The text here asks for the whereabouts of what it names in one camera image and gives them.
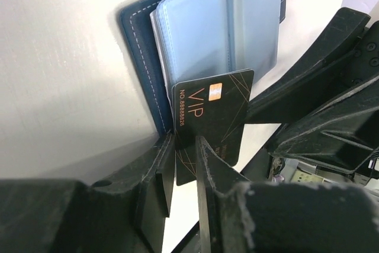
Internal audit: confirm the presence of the blue leather card holder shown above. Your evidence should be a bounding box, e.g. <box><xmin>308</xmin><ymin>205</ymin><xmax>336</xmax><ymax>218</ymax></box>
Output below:
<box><xmin>119</xmin><ymin>0</ymin><xmax>286</xmax><ymax>135</ymax></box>

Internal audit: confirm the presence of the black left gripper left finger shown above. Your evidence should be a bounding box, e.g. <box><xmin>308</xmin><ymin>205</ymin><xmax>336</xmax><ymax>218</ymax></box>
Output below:
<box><xmin>1</xmin><ymin>134</ymin><xmax>175</xmax><ymax>252</ymax></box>

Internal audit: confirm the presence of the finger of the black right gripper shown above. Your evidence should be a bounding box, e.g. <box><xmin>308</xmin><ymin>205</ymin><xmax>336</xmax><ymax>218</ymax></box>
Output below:
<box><xmin>245</xmin><ymin>7</ymin><xmax>371</xmax><ymax>124</ymax></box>
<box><xmin>266</xmin><ymin>75</ymin><xmax>378</xmax><ymax>174</ymax></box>

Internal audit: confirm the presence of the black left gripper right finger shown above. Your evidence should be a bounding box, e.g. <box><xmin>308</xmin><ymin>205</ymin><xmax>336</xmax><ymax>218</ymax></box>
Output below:
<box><xmin>195</xmin><ymin>137</ymin><xmax>378</xmax><ymax>252</ymax></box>

